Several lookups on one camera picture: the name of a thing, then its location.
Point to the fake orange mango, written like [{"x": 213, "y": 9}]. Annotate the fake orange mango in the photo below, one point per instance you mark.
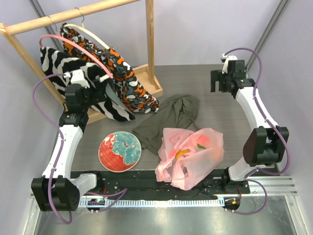
[{"x": 181, "y": 152}]

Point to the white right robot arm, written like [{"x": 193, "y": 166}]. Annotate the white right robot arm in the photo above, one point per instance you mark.
[{"x": 265, "y": 144}]

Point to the olive green cloth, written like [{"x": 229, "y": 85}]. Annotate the olive green cloth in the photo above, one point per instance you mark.
[{"x": 177, "y": 111}]

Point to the wooden clothes rack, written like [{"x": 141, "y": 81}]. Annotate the wooden clothes rack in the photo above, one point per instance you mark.
[{"x": 145, "y": 73}]

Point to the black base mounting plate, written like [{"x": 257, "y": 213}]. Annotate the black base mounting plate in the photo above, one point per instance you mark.
[{"x": 142, "y": 185}]

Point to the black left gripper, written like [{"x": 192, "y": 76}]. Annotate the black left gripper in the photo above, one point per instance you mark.
[{"x": 97, "y": 97}]

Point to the orange black patterned garment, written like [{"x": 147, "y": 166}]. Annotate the orange black patterned garment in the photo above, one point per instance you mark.
[{"x": 127, "y": 86}]

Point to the cream plastic hanger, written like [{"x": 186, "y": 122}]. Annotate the cream plastic hanger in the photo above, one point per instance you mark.
[{"x": 97, "y": 39}]

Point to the pink plastic hanger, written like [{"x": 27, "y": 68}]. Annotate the pink plastic hanger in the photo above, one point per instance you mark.
[{"x": 110, "y": 75}]

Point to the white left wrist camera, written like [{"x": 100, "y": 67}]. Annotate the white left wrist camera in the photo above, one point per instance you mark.
[{"x": 77, "y": 77}]

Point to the red and teal plate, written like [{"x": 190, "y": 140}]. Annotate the red and teal plate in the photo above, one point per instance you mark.
[{"x": 119, "y": 151}]

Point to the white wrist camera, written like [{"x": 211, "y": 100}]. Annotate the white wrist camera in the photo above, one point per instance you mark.
[
  {"x": 77, "y": 77},
  {"x": 226, "y": 59}
]

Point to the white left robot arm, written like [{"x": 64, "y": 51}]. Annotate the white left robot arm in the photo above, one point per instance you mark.
[{"x": 55, "y": 190}]

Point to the pink plastic bag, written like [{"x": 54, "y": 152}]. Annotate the pink plastic bag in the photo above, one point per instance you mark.
[{"x": 206, "y": 152}]

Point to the black white zebra garment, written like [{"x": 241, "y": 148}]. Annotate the black white zebra garment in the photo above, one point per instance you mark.
[{"x": 57, "y": 62}]

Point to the white perforated cable tray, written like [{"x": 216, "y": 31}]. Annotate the white perforated cable tray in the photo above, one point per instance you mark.
[{"x": 97, "y": 203}]

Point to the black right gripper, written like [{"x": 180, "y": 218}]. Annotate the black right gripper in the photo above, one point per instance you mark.
[{"x": 214, "y": 81}]

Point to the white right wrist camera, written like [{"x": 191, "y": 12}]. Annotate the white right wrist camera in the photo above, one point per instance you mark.
[{"x": 226, "y": 59}]

